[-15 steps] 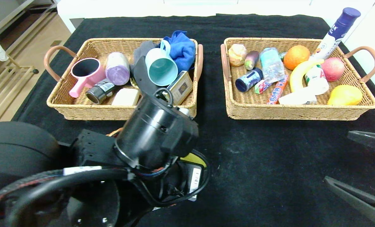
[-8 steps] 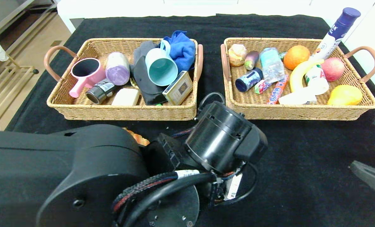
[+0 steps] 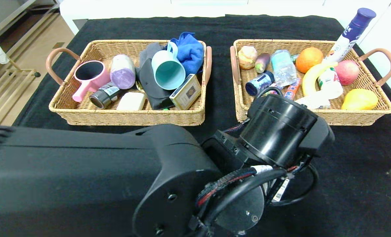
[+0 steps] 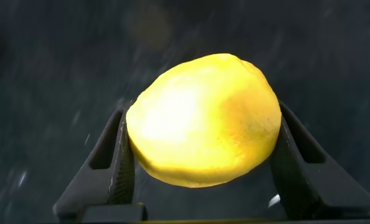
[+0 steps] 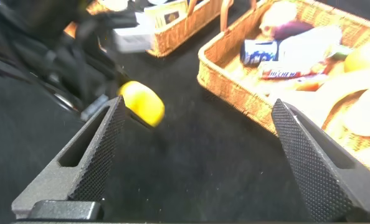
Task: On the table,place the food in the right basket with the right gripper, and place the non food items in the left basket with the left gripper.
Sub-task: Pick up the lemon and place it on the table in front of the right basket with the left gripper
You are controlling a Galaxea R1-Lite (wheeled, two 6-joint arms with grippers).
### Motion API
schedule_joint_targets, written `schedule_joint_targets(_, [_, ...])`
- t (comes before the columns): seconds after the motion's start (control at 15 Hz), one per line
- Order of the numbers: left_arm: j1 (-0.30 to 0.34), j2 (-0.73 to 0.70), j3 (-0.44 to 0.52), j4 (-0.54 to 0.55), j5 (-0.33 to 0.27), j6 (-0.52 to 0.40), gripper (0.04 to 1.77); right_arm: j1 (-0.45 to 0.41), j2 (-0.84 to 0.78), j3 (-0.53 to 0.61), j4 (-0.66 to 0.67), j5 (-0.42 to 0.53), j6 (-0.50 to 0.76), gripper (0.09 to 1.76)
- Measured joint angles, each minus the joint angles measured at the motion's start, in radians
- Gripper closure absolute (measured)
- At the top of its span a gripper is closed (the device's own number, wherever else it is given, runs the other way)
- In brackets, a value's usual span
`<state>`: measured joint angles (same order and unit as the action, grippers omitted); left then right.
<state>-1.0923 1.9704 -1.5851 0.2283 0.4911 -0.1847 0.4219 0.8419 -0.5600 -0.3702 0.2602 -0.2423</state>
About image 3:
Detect pink mug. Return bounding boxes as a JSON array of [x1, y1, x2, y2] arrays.
[[72, 60, 111, 102]]

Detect orange candy roll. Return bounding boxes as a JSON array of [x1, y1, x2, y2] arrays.
[[283, 78, 302, 100]]

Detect black glasses case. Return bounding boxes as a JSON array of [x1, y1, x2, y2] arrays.
[[135, 59, 174, 111]]

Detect red white candy pack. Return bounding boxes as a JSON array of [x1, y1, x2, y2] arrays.
[[268, 83, 283, 96]]

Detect white yogurt bottle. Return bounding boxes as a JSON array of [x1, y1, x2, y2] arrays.
[[318, 67, 343, 100]]

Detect white spray bottle purple cap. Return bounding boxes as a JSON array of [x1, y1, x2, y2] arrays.
[[324, 8, 377, 64]]

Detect blue can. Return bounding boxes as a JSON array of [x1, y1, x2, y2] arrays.
[[245, 71, 275, 97]]

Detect beige wheeled rack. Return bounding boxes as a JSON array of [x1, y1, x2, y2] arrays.
[[0, 59, 42, 125]]

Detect toy burger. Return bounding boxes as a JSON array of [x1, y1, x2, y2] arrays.
[[238, 46, 258, 70]]

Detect blue cloth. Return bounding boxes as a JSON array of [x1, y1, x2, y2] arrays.
[[169, 32, 205, 78]]

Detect black cosmetic tube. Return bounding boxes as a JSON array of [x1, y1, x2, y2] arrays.
[[89, 82, 123, 109]]

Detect red peach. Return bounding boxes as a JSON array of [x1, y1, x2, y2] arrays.
[[334, 60, 359, 86]]

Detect purple garbage bag roll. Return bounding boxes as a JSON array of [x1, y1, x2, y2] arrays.
[[110, 54, 136, 90]]

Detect clear water bottle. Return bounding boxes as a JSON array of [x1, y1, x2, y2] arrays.
[[270, 50, 298, 88]]

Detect yellow mango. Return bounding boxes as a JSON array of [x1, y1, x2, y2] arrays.
[[341, 89, 378, 111]]

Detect small white box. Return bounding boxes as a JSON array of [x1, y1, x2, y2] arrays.
[[296, 91, 331, 110]]

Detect teal plastic cup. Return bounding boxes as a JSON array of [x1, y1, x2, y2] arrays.
[[151, 41, 186, 90]]

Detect wicker basket brown handles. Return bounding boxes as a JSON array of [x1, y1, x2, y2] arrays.
[[46, 39, 213, 127], [230, 39, 391, 127]]

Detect white soap bar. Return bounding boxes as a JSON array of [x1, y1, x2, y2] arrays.
[[116, 92, 146, 111]]

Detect orange fruit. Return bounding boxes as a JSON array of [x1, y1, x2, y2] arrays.
[[295, 47, 323, 74]]

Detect grey cloth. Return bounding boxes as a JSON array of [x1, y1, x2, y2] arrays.
[[139, 42, 164, 68]]

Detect yellow banana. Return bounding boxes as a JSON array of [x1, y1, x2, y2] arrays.
[[302, 61, 338, 97]]

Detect beige shelf frame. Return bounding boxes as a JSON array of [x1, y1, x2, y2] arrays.
[[0, 0, 61, 41]]

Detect purple eggplant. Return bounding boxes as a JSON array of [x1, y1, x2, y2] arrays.
[[255, 53, 272, 73]]

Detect playing card box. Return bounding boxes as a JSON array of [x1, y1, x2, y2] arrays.
[[169, 74, 202, 110]]

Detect black camera cable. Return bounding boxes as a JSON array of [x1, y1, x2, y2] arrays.
[[190, 86, 319, 237]]

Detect black table cloth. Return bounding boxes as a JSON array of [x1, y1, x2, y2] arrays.
[[13, 15, 391, 237]]

